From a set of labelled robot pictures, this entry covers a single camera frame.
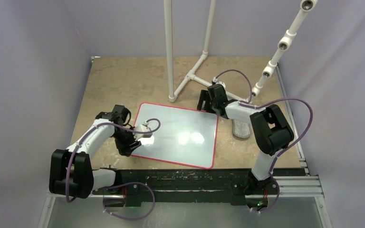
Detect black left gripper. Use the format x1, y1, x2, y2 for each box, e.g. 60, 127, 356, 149
112, 126, 141, 156

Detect white board with pink rim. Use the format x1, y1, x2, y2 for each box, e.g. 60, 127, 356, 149
132, 103, 219, 169

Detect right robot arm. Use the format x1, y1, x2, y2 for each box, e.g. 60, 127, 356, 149
197, 84, 294, 193

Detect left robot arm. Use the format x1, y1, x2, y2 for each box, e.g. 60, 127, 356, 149
48, 105, 141, 202

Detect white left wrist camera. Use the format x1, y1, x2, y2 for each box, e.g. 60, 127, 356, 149
134, 124, 153, 140

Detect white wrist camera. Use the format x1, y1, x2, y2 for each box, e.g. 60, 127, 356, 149
134, 124, 153, 140
212, 77, 226, 89

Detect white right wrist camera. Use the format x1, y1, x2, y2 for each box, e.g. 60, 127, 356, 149
212, 77, 226, 89

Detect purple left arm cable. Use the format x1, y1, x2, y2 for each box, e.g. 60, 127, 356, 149
65, 118, 162, 221

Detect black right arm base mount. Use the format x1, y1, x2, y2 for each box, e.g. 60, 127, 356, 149
231, 174, 280, 212

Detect aluminium frame rails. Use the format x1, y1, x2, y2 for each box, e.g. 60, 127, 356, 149
48, 57, 331, 227

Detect white PVC pipe frame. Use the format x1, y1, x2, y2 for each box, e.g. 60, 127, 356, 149
162, 0, 320, 102

